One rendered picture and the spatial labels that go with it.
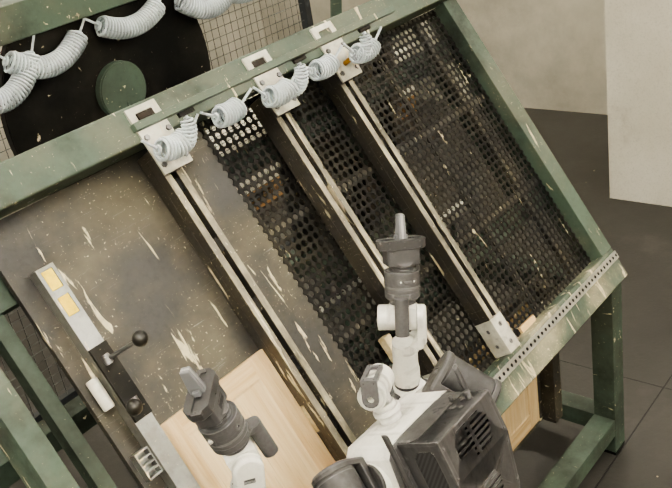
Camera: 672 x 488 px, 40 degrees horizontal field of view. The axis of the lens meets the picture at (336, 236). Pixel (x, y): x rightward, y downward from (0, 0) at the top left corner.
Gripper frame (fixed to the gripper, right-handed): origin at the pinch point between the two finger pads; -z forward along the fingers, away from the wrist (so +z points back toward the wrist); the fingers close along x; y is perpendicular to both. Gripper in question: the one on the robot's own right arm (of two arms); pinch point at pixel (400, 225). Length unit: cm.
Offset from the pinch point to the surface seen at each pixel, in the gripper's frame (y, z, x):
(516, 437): 89, 104, -77
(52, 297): 9, 10, 82
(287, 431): 13, 54, 28
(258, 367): 19, 38, 33
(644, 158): 274, 28, -260
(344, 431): 12, 56, 13
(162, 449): -1, 47, 61
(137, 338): -2, 19, 65
